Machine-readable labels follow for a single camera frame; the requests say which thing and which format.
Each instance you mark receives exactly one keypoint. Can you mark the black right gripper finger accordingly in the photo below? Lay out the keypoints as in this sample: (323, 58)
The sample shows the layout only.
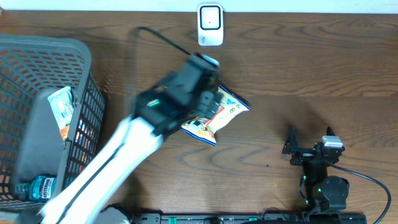
(329, 131)
(291, 145)

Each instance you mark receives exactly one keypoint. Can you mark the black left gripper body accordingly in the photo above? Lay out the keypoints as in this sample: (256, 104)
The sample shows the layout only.
(208, 109)

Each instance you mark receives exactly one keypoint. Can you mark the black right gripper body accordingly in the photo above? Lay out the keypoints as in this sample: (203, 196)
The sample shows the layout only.
(303, 154)

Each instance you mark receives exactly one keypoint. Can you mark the cream snack bag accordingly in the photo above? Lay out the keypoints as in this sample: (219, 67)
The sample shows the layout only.
(205, 129)

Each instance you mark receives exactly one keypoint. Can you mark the light green wet wipes pack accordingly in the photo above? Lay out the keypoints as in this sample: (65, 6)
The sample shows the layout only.
(62, 106)

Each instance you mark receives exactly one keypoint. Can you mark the small orange snack packet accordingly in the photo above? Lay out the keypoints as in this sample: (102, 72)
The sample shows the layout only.
(64, 132)

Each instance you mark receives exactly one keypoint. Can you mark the teal Listerine mouthwash bottle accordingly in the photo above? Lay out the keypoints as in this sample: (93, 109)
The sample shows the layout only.
(40, 189)

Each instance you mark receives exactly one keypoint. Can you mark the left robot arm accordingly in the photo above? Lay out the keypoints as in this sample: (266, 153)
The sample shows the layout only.
(157, 113)

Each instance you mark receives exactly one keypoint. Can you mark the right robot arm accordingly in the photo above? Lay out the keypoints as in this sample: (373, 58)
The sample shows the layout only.
(323, 192)

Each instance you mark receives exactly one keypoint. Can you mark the white barcode scanner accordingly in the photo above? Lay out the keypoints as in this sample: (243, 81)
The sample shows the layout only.
(210, 24)

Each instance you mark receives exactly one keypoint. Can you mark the grey plastic shopping basket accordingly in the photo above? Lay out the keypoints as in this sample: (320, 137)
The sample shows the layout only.
(33, 68)

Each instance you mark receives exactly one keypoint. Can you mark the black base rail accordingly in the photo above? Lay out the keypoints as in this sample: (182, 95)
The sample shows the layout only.
(116, 214)

